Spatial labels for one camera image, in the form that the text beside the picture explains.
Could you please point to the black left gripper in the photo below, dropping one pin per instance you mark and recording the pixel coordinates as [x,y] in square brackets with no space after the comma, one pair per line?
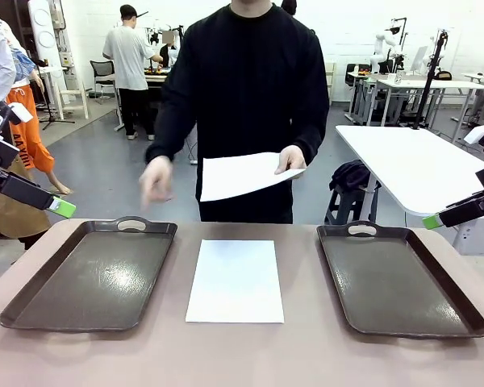
[24,187]

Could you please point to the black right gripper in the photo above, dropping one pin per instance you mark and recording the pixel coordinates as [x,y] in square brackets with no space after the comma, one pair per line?
[468,207]

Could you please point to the white A4 paper sheet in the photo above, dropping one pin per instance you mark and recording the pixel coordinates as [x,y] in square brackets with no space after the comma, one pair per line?
[242,177]
[236,282]

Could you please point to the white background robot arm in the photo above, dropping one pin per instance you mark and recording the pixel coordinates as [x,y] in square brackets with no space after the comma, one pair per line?
[381,44]
[433,44]

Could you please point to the person's right forearm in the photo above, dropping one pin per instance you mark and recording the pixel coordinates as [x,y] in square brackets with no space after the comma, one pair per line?
[169,129]

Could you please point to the person's left forearm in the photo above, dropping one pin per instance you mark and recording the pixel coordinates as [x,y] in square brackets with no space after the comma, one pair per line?
[312,121]

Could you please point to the person's right hand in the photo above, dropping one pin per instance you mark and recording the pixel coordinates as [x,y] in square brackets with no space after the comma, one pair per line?
[157,177]

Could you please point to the person's left hand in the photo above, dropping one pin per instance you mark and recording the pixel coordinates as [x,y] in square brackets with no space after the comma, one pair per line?
[292,159]

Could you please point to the white desk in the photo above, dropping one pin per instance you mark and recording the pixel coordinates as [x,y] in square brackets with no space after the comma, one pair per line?
[407,161]

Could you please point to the brown plastic serving tray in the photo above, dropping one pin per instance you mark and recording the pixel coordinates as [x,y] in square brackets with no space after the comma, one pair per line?
[387,282]
[97,274]

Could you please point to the black folding stool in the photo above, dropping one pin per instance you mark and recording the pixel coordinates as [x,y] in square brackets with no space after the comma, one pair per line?
[347,209]

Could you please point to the mannequin in orange pants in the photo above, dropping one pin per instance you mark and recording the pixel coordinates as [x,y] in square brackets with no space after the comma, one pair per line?
[28,133]

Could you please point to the black cloth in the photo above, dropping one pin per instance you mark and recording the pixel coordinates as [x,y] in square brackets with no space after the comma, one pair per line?
[351,173]

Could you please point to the black tripod stand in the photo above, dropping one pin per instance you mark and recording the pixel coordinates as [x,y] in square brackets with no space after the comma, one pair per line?
[50,113]

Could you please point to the white wooden stool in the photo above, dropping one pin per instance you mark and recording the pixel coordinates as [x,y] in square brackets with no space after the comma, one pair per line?
[74,98]

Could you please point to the tall black tripod pole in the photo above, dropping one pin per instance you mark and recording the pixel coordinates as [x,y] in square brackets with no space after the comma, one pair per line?
[429,88]

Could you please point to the long white table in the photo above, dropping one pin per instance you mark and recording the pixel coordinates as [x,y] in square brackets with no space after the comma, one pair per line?
[427,84]

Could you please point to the black office chair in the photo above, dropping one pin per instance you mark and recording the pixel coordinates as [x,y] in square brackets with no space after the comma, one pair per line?
[103,74]

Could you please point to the yellow black bag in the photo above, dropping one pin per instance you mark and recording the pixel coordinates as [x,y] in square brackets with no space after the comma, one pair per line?
[443,75]

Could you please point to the white paper cup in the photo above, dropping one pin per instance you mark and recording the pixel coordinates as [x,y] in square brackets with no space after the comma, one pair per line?
[400,77]

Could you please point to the wooden work table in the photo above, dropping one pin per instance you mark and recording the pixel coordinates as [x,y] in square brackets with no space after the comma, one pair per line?
[157,76]

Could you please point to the man in white t-shirt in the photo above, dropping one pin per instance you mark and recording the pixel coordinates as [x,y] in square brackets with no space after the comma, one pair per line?
[129,60]

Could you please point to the white-backed monitor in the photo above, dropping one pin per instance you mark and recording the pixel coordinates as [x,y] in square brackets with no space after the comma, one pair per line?
[418,58]

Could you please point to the tall white air purifier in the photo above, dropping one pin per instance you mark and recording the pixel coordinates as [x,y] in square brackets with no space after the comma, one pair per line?
[44,36]

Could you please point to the seated person in black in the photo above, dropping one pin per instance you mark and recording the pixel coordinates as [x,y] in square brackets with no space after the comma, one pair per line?
[167,54]

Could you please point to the black overhead lamp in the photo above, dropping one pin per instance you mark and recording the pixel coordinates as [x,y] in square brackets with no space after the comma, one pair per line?
[396,29]

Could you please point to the person in black sweater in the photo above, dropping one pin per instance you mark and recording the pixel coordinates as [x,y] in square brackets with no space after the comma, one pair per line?
[250,80]

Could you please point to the dark-haired person behind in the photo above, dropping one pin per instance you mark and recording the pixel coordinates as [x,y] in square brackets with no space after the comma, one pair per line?
[289,6]

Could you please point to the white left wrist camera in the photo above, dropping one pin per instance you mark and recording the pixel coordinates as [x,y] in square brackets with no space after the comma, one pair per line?
[21,113]

